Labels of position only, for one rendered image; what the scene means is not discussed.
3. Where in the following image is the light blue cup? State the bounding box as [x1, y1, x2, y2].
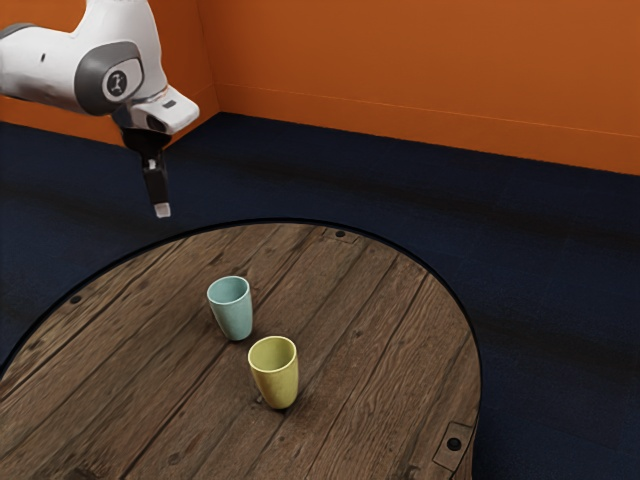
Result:
[206, 275, 255, 342]

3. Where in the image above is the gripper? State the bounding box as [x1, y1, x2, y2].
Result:
[121, 127, 172, 220]

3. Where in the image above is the yellow green cup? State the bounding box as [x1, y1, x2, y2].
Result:
[247, 335, 301, 411]

